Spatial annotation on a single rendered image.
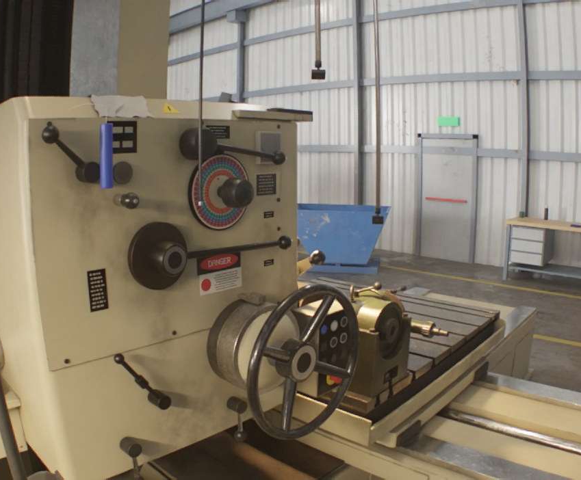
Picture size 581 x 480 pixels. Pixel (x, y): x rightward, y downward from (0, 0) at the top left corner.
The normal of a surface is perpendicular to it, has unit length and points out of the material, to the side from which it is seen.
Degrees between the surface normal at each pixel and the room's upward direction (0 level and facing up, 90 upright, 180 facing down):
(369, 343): 90
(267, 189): 90
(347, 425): 90
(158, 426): 90
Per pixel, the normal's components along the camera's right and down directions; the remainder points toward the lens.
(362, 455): -0.68, 0.12
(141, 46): 0.73, 0.11
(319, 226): -0.24, 0.16
